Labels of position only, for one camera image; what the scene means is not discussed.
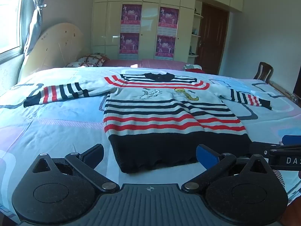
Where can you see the brown wooden door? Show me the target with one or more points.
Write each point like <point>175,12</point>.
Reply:
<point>212,37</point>

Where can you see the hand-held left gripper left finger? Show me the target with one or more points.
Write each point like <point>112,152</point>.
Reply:
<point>93,153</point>

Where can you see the grey curtain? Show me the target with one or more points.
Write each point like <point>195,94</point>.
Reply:
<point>34,21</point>

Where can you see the window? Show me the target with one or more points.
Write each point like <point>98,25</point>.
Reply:
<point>10,16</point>

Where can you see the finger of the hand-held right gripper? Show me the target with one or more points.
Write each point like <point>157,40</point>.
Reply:
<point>259,148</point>
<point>291,140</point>

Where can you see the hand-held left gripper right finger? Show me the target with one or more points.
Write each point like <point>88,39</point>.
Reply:
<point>207,156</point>

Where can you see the checked pillow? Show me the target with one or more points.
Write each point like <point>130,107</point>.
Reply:
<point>96,58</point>

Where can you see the wooden chair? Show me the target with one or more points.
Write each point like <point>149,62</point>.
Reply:
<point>263,71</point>

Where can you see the wooden bed footboard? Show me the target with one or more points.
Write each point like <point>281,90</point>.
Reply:
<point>282,90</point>

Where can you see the cream round headboard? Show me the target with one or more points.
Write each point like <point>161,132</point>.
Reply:
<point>51,49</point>

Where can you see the pink quilt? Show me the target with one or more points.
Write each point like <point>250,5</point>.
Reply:
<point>160,63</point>

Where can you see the red folded cloth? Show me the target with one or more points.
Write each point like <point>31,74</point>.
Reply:
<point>197,70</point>

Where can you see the pink wall poster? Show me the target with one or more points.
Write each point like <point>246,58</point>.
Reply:
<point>129,44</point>
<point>168,17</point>
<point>131,14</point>
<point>165,47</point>

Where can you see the corner shelf unit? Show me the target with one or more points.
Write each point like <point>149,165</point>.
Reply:
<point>196,35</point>

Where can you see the striped knit sweater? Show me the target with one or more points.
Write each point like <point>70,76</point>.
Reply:
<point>164,113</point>

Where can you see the patterned bed sheet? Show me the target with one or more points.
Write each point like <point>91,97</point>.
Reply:
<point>58,122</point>

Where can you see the white red patterned pillow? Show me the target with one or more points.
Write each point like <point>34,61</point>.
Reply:
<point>76,64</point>

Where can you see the striped folded cloth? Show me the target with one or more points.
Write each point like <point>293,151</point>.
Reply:
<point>191,66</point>

